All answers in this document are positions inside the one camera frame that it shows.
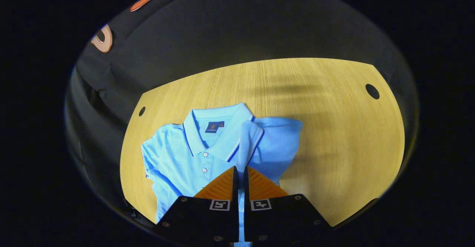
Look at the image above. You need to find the black backdrop cloth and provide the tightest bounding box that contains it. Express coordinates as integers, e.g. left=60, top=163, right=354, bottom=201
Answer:
left=64, top=0, right=420, bottom=218

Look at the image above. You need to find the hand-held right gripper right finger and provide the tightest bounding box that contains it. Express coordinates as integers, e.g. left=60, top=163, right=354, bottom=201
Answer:
left=243, top=166, right=333, bottom=243

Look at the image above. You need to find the light blue T-shirt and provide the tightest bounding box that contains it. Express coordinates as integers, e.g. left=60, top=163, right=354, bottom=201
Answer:
left=140, top=103, right=304, bottom=247

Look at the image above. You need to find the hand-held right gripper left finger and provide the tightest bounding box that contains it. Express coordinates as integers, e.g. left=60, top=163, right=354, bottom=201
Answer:
left=154, top=166, right=240, bottom=244

